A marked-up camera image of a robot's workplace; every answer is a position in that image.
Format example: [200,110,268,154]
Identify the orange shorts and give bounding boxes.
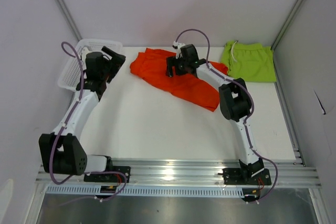
[130,48,219,112]

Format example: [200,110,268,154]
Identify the lime green shorts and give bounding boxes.
[221,40,276,82]

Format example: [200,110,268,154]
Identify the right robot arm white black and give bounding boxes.
[166,41,265,184]

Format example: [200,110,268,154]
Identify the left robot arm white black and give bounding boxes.
[38,41,125,184]

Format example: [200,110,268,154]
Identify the white plastic basket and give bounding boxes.
[57,38,123,92]

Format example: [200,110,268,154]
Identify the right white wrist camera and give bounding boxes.
[172,41,185,59]

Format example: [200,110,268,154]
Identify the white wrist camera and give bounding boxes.
[172,41,185,59]
[81,47,92,56]

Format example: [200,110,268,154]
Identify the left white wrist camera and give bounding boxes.
[81,47,92,56]

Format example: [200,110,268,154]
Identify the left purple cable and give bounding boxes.
[49,41,128,204]

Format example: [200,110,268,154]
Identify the purple cable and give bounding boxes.
[49,41,128,204]
[175,28,279,205]

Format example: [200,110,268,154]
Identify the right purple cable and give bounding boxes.
[175,28,279,205]

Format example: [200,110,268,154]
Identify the left aluminium frame post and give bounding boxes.
[55,0,82,41]

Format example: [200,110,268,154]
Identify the aluminium frame post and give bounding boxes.
[55,0,82,41]
[268,0,322,51]

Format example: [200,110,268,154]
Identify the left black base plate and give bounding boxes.
[84,166,131,183]

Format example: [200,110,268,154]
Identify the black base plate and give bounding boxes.
[84,166,131,183]
[218,168,272,186]

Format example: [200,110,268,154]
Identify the aluminium mounting rail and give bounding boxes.
[35,158,322,188]

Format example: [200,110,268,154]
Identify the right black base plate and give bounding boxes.
[218,168,272,186]

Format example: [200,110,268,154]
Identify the white slotted cable duct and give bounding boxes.
[46,185,244,198]

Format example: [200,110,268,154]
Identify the right aluminium frame post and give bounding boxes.
[268,0,322,51]

